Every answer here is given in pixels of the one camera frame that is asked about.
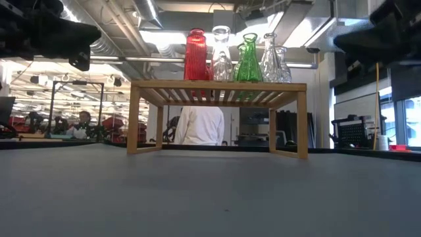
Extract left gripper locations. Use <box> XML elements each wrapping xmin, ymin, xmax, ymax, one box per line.
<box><xmin>31</xmin><ymin>0</ymin><xmax>102</xmax><ymax>72</ymax></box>

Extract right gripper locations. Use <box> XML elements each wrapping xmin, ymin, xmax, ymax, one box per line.
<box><xmin>333</xmin><ymin>9</ymin><xmax>421</xmax><ymax>66</ymax></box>

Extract clear wide-mouth glass vase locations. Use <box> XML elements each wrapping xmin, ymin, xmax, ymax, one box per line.
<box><xmin>275</xmin><ymin>45</ymin><xmax>293</xmax><ymax>83</ymax></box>

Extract small clear cut-glass vase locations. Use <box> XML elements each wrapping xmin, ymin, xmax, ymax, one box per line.
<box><xmin>260</xmin><ymin>32</ymin><xmax>281</xmax><ymax>83</ymax></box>

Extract slim green glass vase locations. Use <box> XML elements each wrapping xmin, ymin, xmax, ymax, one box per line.
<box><xmin>237</xmin><ymin>32</ymin><xmax>264</xmax><ymax>83</ymax></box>

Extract red square glass vase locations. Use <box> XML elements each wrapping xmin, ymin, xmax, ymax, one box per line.
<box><xmin>183</xmin><ymin>28</ymin><xmax>210</xmax><ymax>98</ymax></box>

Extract tall clear glass carafe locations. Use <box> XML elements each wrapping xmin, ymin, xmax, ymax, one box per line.
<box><xmin>209</xmin><ymin>25</ymin><xmax>234</xmax><ymax>82</ymax></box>

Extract clear glass carafe vase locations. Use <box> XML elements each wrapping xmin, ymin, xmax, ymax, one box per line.
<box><xmin>213</xmin><ymin>51</ymin><xmax>233</xmax><ymax>82</ymax></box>

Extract wooden slatted shelf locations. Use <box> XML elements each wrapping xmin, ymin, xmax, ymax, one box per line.
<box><xmin>126</xmin><ymin>78</ymin><xmax>309</xmax><ymax>161</ymax></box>

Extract ceiling strip light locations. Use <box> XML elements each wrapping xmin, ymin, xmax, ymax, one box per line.
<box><xmin>124</xmin><ymin>57</ymin><xmax>186</xmax><ymax>64</ymax></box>
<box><xmin>89</xmin><ymin>55</ymin><xmax>120</xmax><ymax>62</ymax></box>
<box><xmin>289</xmin><ymin>61</ymin><xmax>314</xmax><ymax>69</ymax></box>

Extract dark laptop screen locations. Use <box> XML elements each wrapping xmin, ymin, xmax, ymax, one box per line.
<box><xmin>0</xmin><ymin>96</ymin><xmax>16</xmax><ymax>128</ymax></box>

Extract black pegboard cart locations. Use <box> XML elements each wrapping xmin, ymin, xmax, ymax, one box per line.
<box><xmin>330</xmin><ymin>115</ymin><xmax>371</xmax><ymax>149</ymax></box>

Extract red storage bins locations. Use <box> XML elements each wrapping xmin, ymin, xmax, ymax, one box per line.
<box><xmin>101</xmin><ymin>116</ymin><xmax>148</xmax><ymax>144</ymax></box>

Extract black cabinet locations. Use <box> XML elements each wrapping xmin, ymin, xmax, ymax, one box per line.
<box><xmin>275</xmin><ymin>110</ymin><xmax>315</xmax><ymax>148</ymax></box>

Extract grey equipment rack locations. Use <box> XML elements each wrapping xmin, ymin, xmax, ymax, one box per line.
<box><xmin>237</xmin><ymin>107</ymin><xmax>271</xmax><ymax>147</ymax></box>

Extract grey ceiling box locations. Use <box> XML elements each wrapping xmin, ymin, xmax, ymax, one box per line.
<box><xmin>212</xmin><ymin>9</ymin><xmax>236</xmax><ymax>30</ymax></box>

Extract round spiral metal duct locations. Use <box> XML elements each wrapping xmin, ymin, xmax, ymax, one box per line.
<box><xmin>131</xmin><ymin>0</ymin><xmax>164</xmax><ymax>30</ymax></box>
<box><xmin>61</xmin><ymin>0</ymin><xmax>147</xmax><ymax>82</ymax></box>

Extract black stand frame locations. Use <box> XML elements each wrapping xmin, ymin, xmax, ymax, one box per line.
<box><xmin>50</xmin><ymin>80</ymin><xmax>105</xmax><ymax>139</ymax></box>

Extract silver ventilation duct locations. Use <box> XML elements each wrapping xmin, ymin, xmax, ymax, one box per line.
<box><xmin>304</xmin><ymin>0</ymin><xmax>376</xmax><ymax>53</ymax></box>

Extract yellow hanging cable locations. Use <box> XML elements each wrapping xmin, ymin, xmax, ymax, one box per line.
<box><xmin>372</xmin><ymin>62</ymin><xmax>380</xmax><ymax>151</ymax></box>

